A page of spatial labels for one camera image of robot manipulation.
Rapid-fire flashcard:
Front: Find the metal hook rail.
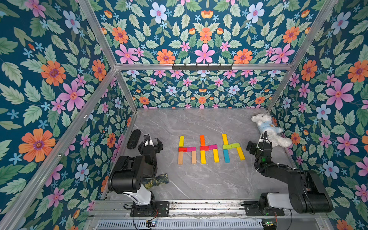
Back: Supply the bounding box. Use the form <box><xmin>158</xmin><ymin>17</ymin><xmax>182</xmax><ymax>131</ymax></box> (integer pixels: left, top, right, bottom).
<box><xmin>172</xmin><ymin>63</ymin><xmax>233</xmax><ymax>71</ymax></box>

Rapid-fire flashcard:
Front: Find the small red block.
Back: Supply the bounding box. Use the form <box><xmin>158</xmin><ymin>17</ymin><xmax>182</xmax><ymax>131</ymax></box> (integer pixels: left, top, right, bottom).
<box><xmin>178</xmin><ymin>147</ymin><xmax>188</xmax><ymax>152</ymax></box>

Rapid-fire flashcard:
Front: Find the orange block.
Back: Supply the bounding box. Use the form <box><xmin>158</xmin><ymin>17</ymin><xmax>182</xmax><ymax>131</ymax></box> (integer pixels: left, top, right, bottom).
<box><xmin>200</xmin><ymin>135</ymin><xmax>206</xmax><ymax>146</ymax></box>

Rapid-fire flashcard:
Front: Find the white vented strip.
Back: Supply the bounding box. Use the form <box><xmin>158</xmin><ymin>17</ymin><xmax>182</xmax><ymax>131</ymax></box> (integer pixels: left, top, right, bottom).
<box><xmin>97</xmin><ymin>219</ymin><xmax>264</xmax><ymax>230</ymax></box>

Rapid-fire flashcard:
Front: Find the white teddy bear plush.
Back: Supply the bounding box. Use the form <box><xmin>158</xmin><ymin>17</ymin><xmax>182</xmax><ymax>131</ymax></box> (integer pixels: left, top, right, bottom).
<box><xmin>251</xmin><ymin>114</ymin><xmax>292</xmax><ymax>148</ymax></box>

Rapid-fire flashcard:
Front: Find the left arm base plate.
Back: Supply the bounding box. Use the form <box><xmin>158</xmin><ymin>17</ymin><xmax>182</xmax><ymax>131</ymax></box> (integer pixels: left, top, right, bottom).
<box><xmin>130</xmin><ymin>201</ymin><xmax>170</xmax><ymax>218</ymax></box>

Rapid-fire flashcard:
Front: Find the natural wood block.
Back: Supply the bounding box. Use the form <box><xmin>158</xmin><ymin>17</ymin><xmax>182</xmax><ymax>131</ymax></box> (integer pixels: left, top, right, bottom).
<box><xmin>178</xmin><ymin>151</ymin><xmax>184</xmax><ymax>165</ymax></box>
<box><xmin>191</xmin><ymin>150</ymin><xmax>196</xmax><ymax>164</ymax></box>

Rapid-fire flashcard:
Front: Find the light green block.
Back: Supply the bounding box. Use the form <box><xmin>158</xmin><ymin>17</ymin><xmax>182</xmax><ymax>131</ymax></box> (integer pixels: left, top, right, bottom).
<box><xmin>223</xmin><ymin>144</ymin><xmax>232</xmax><ymax>150</ymax></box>

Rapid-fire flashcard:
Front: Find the magenta block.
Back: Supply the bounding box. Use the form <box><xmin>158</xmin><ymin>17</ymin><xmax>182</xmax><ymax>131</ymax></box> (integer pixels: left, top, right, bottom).
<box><xmin>209</xmin><ymin>145</ymin><xmax>218</xmax><ymax>150</ymax></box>
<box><xmin>187</xmin><ymin>147</ymin><xmax>196</xmax><ymax>152</ymax></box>

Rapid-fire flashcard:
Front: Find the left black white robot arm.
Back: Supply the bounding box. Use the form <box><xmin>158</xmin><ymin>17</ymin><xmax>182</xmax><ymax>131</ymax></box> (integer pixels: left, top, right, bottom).
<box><xmin>107</xmin><ymin>135</ymin><xmax>163</xmax><ymax>209</ymax></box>

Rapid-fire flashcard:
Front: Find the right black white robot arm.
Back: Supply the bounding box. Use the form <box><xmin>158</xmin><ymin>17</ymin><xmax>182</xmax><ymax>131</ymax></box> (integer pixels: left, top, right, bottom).
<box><xmin>246</xmin><ymin>132</ymin><xmax>333</xmax><ymax>214</ymax></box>

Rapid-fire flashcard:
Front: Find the long yellow block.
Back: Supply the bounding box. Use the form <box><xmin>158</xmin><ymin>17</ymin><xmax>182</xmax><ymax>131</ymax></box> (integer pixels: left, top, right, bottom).
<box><xmin>179</xmin><ymin>136</ymin><xmax>185</xmax><ymax>148</ymax></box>

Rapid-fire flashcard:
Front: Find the black oval remote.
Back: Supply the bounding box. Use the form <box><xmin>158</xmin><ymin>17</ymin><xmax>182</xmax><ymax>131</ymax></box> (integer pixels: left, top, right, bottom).
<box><xmin>126</xmin><ymin>129</ymin><xmax>141</xmax><ymax>150</ymax></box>

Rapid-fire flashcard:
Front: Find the floral fabric pouch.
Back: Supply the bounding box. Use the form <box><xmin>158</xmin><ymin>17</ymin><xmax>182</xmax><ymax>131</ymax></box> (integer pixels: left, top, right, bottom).
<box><xmin>142</xmin><ymin>173</ymin><xmax>169</xmax><ymax>189</ymax></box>

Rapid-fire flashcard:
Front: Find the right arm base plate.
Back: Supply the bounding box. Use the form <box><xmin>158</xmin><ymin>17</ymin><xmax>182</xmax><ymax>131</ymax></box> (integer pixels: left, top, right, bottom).
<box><xmin>241</xmin><ymin>201</ymin><xmax>285</xmax><ymax>217</ymax></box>

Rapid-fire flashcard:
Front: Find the teal block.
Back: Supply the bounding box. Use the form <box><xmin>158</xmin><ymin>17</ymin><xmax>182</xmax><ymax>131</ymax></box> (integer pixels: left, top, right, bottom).
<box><xmin>223</xmin><ymin>149</ymin><xmax>230</xmax><ymax>163</ymax></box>

